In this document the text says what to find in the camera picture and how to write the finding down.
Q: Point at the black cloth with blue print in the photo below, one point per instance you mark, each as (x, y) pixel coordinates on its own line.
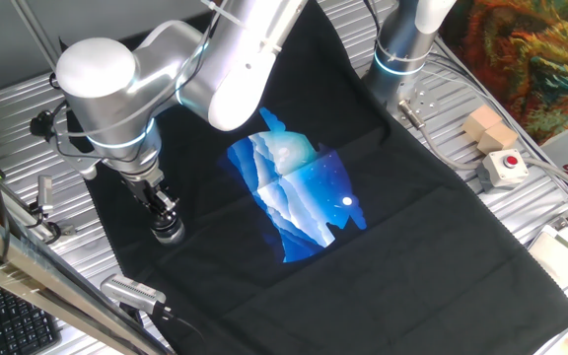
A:
(363, 256)

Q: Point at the thin metal rod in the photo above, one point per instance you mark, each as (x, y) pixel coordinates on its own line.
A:
(35, 34)

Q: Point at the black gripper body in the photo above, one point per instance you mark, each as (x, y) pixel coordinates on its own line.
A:
(146, 190)

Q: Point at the colourful painted cloth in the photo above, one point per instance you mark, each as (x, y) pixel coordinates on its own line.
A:
(525, 59)

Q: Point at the grey emergency stop button box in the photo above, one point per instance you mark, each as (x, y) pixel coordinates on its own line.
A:
(503, 170)

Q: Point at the small silver camera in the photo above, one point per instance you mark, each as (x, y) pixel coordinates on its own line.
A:
(45, 193)

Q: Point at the aluminium frame beam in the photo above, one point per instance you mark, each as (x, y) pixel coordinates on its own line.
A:
(27, 268)

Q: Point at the light wooden block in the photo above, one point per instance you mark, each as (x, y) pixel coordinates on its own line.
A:
(481, 120)
(498, 139)

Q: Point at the silver camera with label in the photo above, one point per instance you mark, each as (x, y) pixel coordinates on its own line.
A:
(131, 292)

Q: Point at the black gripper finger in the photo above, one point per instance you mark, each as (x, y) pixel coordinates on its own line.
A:
(158, 217)
(169, 207)

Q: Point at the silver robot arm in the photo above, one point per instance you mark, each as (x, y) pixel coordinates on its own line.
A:
(106, 93)

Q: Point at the white flat device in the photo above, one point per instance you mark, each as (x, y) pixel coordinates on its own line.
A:
(565, 256)

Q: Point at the black keyboard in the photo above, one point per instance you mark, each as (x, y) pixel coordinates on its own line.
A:
(18, 323)

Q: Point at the clear glass jar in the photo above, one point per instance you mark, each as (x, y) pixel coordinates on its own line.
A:
(170, 236)

